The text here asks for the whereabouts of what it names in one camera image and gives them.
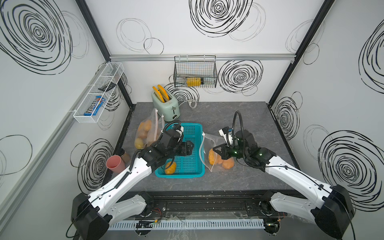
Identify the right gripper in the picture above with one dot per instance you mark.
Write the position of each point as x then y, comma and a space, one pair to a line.
224, 151

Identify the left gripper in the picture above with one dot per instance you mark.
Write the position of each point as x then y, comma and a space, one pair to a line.
186, 148

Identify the reddish potato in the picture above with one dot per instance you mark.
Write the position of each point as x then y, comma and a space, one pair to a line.
228, 164

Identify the clear zipper bag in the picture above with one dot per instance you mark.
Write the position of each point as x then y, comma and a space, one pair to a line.
142, 131

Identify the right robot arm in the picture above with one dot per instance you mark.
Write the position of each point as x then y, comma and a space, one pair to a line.
329, 207

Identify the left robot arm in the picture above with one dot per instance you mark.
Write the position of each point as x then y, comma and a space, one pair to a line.
93, 214

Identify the teal plastic basket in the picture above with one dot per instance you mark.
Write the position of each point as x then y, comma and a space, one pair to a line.
190, 166

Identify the mint green toaster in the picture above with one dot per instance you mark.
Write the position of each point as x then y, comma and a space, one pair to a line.
170, 109

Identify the right toast slice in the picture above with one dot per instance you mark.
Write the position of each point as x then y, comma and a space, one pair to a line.
164, 93

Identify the toast slice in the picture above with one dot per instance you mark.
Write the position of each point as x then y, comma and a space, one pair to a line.
164, 93
158, 95

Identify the left toast slice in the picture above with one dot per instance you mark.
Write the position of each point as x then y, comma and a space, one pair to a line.
158, 95

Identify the yellow bottle in basket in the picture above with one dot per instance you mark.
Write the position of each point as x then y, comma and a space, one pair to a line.
194, 81

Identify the brown jar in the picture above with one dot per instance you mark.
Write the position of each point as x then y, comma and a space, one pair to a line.
125, 157

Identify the pink cup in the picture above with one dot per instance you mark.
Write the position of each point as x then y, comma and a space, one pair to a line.
115, 164

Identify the black remote control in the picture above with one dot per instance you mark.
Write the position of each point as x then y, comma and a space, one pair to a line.
107, 87

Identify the blue candy packet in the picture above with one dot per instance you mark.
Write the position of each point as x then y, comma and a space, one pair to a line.
95, 106

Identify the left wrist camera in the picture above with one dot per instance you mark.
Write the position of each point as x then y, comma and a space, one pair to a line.
180, 130

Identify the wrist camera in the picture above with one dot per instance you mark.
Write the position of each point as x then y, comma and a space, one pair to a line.
180, 130
227, 134

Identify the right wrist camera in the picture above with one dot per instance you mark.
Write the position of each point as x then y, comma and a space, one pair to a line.
227, 134

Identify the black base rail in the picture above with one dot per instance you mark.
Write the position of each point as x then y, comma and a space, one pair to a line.
243, 201

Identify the white slotted cable duct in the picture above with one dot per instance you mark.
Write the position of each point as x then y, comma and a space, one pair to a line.
215, 224

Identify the black wire wall basket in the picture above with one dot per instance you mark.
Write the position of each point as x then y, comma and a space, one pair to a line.
198, 68

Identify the white wire wall shelf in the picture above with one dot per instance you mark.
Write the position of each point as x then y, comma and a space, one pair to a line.
108, 72

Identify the aluminium wall rail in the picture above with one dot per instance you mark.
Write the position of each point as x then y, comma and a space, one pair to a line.
204, 57

